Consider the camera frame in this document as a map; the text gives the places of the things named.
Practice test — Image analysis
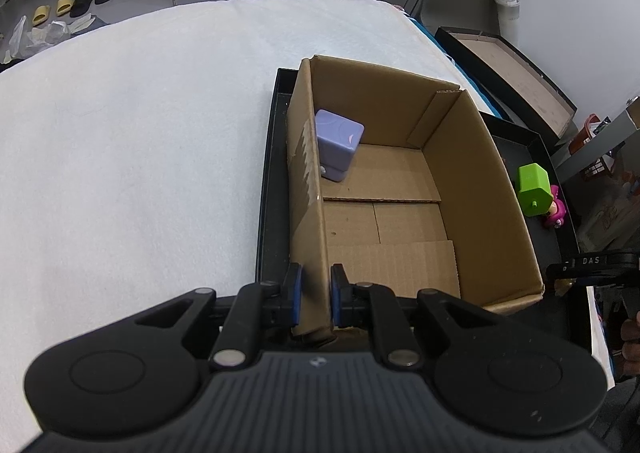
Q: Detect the pink bear toy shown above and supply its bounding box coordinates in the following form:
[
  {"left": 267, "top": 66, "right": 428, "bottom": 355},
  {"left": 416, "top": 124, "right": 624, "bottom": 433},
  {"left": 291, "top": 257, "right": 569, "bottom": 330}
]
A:
[{"left": 542, "top": 184, "right": 568, "bottom": 230}]

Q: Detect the red plastic basket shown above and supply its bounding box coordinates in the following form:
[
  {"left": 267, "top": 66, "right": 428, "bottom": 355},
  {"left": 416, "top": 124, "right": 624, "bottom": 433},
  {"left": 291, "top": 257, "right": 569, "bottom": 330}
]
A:
[{"left": 569, "top": 113, "right": 612, "bottom": 155}]

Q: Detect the white plastic container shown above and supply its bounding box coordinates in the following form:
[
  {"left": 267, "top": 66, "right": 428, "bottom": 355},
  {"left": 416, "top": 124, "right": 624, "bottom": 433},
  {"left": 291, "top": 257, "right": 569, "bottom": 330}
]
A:
[{"left": 495, "top": 0, "right": 522, "bottom": 40}]

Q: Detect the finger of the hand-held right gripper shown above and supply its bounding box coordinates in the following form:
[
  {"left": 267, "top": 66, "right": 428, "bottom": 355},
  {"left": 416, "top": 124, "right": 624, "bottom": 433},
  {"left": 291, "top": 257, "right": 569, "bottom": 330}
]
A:
[{"left": 545, "top": 260, "right": 577, "bottom": 295}]

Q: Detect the white plastic bag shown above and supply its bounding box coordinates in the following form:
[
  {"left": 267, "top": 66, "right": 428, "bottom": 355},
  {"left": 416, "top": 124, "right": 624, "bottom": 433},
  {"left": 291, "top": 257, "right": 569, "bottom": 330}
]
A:
[{"left": 2, "top": 14, "right": 72, "bottom": 60}]

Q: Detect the black shallow tray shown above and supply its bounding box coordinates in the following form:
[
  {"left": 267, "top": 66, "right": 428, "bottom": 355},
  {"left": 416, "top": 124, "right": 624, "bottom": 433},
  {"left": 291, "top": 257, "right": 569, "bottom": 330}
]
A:
[{"left": 255, "top": 67, "right": 598, "bottom": 364}]

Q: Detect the purple cube charger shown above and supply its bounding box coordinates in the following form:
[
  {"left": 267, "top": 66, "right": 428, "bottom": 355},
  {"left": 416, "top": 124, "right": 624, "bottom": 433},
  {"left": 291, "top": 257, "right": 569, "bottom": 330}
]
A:
[{"left": 314, "top": 109, "right": 366, "bottom": 182}]

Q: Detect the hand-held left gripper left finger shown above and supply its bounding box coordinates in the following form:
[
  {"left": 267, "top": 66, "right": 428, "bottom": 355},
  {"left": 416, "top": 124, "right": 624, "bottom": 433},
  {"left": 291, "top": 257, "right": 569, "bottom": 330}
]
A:
[{"left": 134, "top": 262, "right": 304, "bottom": 369}]

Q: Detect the blue patterned bed sheet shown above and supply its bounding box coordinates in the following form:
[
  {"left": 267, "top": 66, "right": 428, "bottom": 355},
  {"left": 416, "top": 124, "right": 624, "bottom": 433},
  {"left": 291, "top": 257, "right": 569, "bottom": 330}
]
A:
[{"left": 404, "top": 12, "right": 506, "bottom": 121}]

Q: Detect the black box with cardboard inside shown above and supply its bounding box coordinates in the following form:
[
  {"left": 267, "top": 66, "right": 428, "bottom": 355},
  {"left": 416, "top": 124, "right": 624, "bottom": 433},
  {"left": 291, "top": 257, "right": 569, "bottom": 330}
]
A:
[{"left": 434, "top": 26, "right": 579, "bottom": 140}]

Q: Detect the green cube charger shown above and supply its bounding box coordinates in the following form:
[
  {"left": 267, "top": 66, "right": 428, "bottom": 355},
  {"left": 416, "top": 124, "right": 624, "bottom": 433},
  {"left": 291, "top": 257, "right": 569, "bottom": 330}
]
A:
[{"left": 516, "top": 162, "right": 552, "bottom": 219}]

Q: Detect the person's right hand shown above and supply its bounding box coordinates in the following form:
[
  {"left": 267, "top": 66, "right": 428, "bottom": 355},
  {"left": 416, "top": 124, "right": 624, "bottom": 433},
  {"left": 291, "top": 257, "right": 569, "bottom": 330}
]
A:
[{"left": 619, "top": 312, "right": 640, "bottom": 378}]

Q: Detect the brown cardboard box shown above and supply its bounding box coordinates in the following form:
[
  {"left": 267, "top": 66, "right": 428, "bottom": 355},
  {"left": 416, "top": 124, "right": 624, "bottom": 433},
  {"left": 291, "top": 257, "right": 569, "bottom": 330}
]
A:
[{"left": 285, "top": 54, "right": 546, "bottom": 349}]

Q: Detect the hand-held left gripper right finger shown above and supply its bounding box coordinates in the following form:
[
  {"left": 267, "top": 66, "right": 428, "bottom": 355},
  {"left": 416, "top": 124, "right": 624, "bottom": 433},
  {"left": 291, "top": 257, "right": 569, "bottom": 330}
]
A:
[{"left": 330, "top": 264, "right": 507, "bottom": 369}]

